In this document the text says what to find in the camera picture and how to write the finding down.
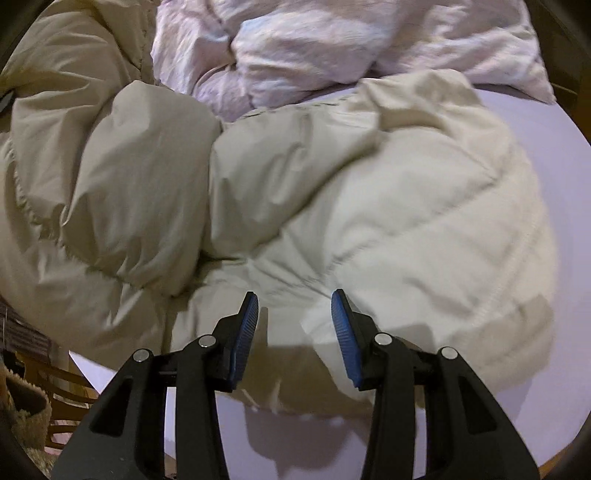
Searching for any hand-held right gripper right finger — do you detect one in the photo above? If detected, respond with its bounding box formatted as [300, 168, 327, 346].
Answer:
[330, 288, 541, 480]

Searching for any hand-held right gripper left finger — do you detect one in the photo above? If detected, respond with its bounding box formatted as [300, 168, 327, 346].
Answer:
[51, 291, 260, 480]

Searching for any white puffer jacket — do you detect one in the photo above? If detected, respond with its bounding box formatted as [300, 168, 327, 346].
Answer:
[0, 0, 557, 414]

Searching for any wooden chair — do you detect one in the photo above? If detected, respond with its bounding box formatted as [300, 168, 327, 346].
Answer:
[16, 351, 100, 444]

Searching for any dark striped cloth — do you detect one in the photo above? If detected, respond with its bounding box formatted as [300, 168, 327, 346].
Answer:
[0, 300, 51, 365]

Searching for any lavender table cloth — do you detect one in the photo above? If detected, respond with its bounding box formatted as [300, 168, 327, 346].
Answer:
[69, 85, 591, 480]

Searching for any pink floral quilt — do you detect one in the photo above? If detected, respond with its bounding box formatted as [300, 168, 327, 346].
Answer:
[151, 0, 557, 121]

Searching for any dark wooden door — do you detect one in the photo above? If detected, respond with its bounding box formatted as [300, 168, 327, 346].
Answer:
[526, 0, 591, 139]

